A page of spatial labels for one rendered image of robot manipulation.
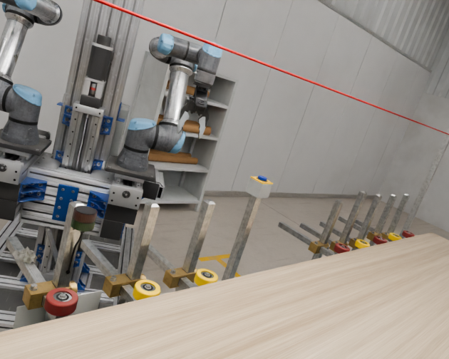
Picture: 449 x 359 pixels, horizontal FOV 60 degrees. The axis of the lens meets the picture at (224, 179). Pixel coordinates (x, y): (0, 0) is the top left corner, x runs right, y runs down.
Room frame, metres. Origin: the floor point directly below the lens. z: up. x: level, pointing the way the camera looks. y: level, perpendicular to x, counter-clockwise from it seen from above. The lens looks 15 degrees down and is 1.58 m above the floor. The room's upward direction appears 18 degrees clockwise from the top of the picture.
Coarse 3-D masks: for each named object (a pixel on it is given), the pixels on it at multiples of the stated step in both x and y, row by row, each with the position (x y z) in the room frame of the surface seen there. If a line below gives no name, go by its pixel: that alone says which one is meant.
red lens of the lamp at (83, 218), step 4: (76, 212) 0.93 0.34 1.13; (96, 212) 0.97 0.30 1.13; (76, 216) 0.93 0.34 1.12; (80, 216) 0.93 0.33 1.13; (84, 216) 0.93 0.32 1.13; (88, 216) 0.94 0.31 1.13; (92, 216) 0.95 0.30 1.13; (96, 216) 0.97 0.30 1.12; (76, 220) 0.93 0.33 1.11; (80, 220) 0.93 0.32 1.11; (84, 220) 0.93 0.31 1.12; (88, 220) 0.94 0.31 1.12; (92, 220) 0.95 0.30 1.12
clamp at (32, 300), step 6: (42, 282) 0.98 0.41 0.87; (48, 282) 0.98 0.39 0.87; (72, 282) 1.02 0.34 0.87; (24, 288) 0.94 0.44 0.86; (42, 288) 0.95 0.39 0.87; (48, 288) 0.96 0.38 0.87; (54, 288) 0.96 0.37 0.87; (72, 288) 1.00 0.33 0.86; (24, 294) 0.94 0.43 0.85; (30, 294) 0.91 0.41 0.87; (36, 294) 0.92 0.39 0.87; (42, 294) 0.93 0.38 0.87; (24, 300) 0.93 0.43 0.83; (30, 300) 0.91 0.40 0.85; (36, 300) 0.92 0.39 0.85; (42, 300) 0.93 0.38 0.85; (30, 306) 0.91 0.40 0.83; (36, 306) 0.93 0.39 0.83; (42, 306) 0.94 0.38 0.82
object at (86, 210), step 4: (76, 208) 0.95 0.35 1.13; (80, 208) 0.96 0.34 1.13; (84, 208) 0.97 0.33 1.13; (88, 208) 0.98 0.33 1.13; (92, 208) 0.98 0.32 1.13; (80, 212) 0.94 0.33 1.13; (84, 212) 0.94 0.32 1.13; (88, 212) 0.95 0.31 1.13; (92, 212) 0.96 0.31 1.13; (72, 228) 0.97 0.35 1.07; (80, 236) 0.96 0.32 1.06; (80, 240) 0.96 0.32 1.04; (76, 244) 0.97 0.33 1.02; (72, 252) 0.98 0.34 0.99; (72, 256) 0.98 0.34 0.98; (68, 268) 0.98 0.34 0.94; (68, 272) 0.98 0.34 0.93
